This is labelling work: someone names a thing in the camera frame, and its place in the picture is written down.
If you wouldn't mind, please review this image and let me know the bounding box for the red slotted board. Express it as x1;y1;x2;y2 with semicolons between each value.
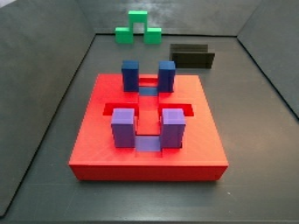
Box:
69;74;229;181

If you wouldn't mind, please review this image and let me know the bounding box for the purple U block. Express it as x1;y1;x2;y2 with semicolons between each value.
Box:
110;108;185;152

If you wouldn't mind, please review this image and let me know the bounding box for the dark blue U block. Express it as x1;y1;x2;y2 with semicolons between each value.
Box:
121;60;174;95

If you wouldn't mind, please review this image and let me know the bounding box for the green arch block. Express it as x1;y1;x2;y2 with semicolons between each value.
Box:
114;10;162;44

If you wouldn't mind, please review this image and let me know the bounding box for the black angled bracket holder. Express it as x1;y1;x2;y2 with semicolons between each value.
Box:
169;44;214;69

